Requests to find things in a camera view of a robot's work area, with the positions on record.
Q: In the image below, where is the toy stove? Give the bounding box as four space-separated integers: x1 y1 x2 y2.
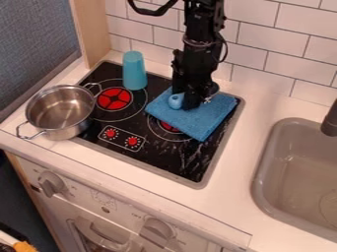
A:
71 60 246 191

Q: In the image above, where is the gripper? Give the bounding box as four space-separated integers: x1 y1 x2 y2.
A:
169 45 222 111

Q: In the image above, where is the blue cloth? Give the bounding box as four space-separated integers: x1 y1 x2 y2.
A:
143 86 240 143

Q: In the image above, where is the toy sink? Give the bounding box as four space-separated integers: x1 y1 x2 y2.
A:
249 117 337 244

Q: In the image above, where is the silver pot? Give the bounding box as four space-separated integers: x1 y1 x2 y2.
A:
14 82 103 142

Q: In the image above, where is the blue cup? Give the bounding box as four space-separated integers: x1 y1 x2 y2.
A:
120 50 149 92

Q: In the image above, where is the tap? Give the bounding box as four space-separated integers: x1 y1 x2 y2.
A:
318 97 337 138

